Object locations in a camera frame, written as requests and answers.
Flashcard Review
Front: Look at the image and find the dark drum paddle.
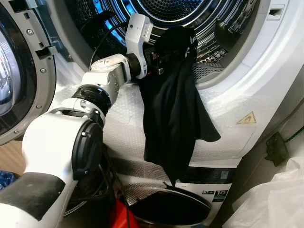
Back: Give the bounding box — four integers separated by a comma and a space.
215, 19, 238, 50

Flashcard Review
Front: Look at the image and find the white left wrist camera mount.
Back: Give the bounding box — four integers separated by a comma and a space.
126, 13, 153, 67

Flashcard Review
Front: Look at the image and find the black wall bracket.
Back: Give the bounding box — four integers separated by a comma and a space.
265, 132, 285, 167

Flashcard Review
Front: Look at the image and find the green cord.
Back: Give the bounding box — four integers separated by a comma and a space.
284, 126, 304, 143

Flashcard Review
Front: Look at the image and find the white plastic bag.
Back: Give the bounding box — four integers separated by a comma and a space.
223, 157, 304, 228

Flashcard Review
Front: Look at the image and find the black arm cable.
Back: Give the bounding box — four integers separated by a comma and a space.
89, 21, 129, 67

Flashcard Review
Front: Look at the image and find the white tumble dryer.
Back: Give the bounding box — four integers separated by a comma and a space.
45, 0, 304, 168

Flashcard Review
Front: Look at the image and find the steel dryer drum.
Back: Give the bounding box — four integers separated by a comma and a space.
64, 0, 260, 65

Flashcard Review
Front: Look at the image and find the black round washer door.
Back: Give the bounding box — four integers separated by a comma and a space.
129, 185, 212, 227

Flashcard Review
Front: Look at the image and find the yellow triangle warning sticker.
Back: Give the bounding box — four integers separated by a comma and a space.
237, 112, 257, 125

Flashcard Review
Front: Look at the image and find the red plastic bucket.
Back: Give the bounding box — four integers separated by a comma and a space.
108, 199, 141, 228

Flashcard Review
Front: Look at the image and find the black garment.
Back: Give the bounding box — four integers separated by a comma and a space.
138, 25, 221, 186

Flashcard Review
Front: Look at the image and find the blue patterned cloth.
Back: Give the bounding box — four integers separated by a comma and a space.
0, 170, 18, 190

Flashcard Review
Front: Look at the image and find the grey round dryer door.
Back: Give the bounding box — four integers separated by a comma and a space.
0, 0, 57, 146

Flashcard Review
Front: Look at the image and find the white washing machine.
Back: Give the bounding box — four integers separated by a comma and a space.
114, 159, 238, 228

